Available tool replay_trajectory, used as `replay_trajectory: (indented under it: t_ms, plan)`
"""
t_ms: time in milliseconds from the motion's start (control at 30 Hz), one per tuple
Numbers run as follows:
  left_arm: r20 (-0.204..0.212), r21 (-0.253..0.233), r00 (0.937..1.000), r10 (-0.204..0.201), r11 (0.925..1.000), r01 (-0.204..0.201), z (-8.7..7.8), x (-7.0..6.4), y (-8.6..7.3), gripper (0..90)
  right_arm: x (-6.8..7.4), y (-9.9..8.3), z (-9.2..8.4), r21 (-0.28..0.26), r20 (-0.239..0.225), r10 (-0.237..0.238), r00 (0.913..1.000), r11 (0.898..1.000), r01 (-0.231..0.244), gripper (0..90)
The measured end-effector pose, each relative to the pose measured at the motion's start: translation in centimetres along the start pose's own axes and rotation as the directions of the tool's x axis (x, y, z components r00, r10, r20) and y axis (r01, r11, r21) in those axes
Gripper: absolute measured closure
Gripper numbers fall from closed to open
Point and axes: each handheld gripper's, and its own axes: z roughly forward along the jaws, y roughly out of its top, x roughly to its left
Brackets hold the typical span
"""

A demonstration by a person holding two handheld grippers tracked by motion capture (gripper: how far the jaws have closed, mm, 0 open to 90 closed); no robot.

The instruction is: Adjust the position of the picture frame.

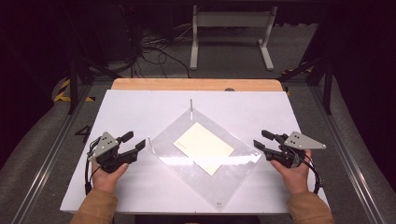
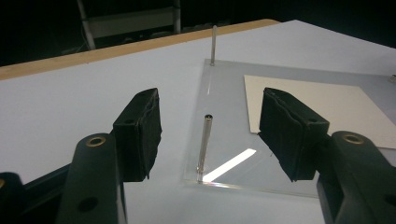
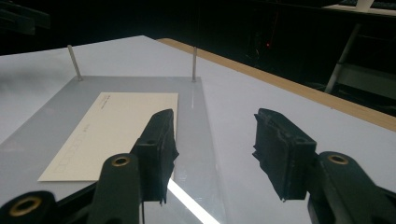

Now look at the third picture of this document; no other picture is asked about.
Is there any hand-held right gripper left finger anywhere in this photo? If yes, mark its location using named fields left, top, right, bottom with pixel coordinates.
left=130, top=108, right=180, bottom=205

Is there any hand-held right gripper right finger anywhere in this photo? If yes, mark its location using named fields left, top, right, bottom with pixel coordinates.
left=252, top=107, right=318, bottom=203

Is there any clear acrylic frame with pins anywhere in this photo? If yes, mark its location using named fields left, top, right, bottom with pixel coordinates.
left=0, top=45, right=229, bottom=224

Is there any grey metal rack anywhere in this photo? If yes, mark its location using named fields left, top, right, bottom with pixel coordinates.
left=324, top=22, right=396, bottom=101

